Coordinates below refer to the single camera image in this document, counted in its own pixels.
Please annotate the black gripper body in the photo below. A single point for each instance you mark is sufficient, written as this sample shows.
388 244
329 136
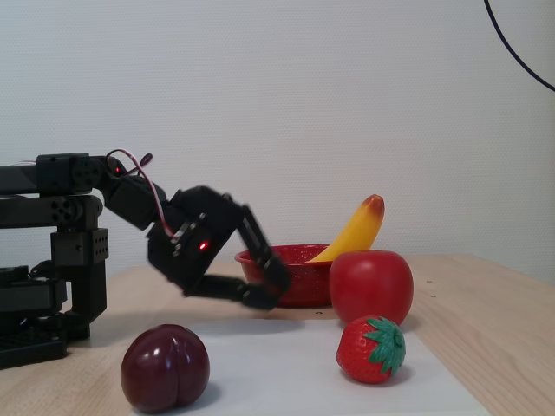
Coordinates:
196 256

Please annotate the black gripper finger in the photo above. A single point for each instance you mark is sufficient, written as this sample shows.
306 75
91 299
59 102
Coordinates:
269 264
230 291

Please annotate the yellow toy banana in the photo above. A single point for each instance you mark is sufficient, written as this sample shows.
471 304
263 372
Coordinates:
360 229

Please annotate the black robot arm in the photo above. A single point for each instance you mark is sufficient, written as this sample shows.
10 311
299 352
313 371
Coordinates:
56 177

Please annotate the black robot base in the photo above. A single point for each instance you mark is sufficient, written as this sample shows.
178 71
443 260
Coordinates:
30 299

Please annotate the red speckled bowl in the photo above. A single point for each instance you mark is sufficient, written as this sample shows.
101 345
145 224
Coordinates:
303 281

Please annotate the dark purple toy plum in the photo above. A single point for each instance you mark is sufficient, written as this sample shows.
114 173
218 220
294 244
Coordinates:
165 368

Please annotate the white paper sheet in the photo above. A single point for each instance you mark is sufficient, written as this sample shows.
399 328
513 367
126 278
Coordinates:
282 381

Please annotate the red toy apple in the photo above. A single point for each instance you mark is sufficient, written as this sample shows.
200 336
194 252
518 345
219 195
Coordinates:
373 286

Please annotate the red toy strawberry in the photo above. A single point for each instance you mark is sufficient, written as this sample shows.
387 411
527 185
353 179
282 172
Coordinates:
355 351

